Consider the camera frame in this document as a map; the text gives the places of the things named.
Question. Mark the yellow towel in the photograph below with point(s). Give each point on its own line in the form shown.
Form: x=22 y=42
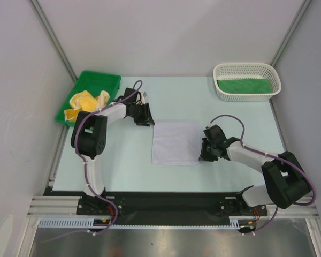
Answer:
x=84 y=101

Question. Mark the white perforated basket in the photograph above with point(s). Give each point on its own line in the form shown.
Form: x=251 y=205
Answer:
x=231 y=71

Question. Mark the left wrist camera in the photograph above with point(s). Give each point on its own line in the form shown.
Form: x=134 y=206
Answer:
x=142 y=97

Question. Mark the white towel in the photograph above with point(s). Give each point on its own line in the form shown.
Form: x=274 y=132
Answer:
x=176 y=143

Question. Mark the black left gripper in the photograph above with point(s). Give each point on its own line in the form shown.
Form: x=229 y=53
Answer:
x=146 y=119

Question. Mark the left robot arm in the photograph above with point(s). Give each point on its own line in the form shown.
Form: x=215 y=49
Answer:
x=90 y=133

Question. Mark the green towel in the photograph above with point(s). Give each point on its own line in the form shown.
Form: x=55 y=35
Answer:
x=245 y=86

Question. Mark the grey cable duct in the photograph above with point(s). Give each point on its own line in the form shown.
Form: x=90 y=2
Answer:
x=96 y=224

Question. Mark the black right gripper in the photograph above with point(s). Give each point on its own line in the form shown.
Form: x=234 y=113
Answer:
x=206 y=150

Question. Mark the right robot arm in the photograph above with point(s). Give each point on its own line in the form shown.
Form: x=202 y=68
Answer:
x=284 y=180

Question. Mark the green plastic bin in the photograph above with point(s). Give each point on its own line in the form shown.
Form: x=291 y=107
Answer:
x=93 y=82

